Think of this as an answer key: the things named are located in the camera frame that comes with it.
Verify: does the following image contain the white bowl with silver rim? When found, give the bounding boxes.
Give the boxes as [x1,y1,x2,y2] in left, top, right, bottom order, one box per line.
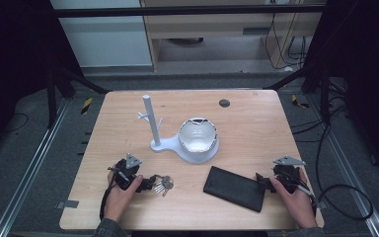
[177,117,219,154]

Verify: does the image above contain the black crossbar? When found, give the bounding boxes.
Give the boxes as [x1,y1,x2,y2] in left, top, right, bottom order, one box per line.
[50,4,328,19]

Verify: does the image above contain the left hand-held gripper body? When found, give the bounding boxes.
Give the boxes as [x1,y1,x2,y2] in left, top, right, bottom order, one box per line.
[111,152,146,192]

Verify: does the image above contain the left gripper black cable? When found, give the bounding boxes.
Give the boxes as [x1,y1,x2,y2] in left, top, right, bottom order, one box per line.
[99,166,123,221]

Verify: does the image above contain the black floor cable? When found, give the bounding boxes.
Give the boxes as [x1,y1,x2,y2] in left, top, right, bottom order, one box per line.
[290,118,328,136]
[0,112,30,135]

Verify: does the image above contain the person's right hand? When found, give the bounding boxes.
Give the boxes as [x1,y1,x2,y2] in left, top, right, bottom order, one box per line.
[269,169,319,230]

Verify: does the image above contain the hanging black cables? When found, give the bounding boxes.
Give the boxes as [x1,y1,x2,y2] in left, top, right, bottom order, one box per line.
[264,12,308,71]

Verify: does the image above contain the white key stand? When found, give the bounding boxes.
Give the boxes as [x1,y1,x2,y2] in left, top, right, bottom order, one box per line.
[137,94,221,165]

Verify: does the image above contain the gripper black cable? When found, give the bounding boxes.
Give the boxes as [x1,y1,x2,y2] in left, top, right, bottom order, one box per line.
[295,122,375,222]
[99,166,123,221]

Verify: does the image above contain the black wallet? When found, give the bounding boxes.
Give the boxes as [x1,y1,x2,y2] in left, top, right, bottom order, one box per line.
[202,165,267,213]

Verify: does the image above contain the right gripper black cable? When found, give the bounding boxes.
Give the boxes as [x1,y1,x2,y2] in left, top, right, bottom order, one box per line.
[295,122,375,222]

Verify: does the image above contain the black metal stand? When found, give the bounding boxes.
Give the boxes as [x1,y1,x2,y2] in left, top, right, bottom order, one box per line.
[44,64,111,130]
[264,61,333,124]

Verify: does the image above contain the metal floor rail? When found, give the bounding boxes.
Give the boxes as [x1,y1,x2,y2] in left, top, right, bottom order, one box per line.
[307,94,379,237]
[0,98,71,237]

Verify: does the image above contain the white cabinet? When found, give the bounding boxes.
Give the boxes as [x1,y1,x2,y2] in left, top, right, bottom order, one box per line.
[49,0,154,69]

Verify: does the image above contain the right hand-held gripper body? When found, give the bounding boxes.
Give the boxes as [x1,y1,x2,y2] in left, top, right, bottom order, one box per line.
[270,155,307,196]

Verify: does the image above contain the person's left hand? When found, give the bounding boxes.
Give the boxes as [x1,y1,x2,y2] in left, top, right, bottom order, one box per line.
[103,163,144,223]

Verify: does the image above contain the bunch of silver keys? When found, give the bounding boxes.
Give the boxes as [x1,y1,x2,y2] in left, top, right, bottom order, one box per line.
[153,175,175,198]

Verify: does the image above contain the yellow black floor tape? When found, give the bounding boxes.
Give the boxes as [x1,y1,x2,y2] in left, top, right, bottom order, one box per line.
[80,97,94,116]
[290,94,311,110]

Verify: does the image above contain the wooden desk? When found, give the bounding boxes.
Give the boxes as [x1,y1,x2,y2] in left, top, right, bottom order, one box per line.
[139,0,328,72]

